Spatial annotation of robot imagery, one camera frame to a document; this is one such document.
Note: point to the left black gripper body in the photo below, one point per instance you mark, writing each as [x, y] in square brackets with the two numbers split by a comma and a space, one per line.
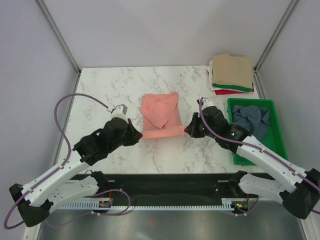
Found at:
[116, 144]

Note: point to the salmon pink t shirt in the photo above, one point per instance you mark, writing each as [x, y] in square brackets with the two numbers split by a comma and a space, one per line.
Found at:
[161, 116]

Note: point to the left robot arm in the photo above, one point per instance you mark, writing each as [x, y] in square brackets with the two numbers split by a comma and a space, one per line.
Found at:
[36, 200]

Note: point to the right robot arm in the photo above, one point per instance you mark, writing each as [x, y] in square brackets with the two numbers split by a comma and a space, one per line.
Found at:
[297, 189]

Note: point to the red folded t shirt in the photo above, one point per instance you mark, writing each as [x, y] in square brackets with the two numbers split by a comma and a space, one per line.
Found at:
[223, 92]

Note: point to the green folded t shirt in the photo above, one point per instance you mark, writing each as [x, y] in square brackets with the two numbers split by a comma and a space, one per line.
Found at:
[236, 87]

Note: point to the blue grey t shirt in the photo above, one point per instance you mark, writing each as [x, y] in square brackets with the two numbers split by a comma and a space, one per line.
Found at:
[254, 119]

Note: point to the beige folded t shirt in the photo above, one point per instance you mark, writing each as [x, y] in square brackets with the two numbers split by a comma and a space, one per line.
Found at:
[231, 70]

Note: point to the white folded t shirt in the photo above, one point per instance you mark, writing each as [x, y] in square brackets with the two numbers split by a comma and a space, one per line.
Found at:
[211, 75]

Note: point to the green plastic bin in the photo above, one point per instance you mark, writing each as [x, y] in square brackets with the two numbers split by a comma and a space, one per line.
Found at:
[274, 141]

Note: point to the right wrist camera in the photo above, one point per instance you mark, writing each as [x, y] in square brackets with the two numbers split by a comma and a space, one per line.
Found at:
[205, 102]

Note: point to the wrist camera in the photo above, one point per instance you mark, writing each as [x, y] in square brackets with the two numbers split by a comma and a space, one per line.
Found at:
[119, 111]
[205, 102]

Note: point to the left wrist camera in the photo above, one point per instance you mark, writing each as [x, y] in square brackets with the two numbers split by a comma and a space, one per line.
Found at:
[119, 111]

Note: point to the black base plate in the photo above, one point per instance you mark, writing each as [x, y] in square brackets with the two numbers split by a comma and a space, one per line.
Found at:
[167, 190]

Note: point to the white slotted cable duct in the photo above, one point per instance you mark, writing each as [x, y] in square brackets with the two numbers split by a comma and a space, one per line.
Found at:
[99, 205]

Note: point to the right aluminium frame post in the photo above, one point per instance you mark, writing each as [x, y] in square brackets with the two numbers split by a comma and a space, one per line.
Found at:
[276, 33]

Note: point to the aluminium frame post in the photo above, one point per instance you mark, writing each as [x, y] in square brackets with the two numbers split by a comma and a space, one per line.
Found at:
[58, 35]
[276, 33]

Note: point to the left aluminium frame post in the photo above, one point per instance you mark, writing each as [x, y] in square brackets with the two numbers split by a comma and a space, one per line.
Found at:
[58, 35]

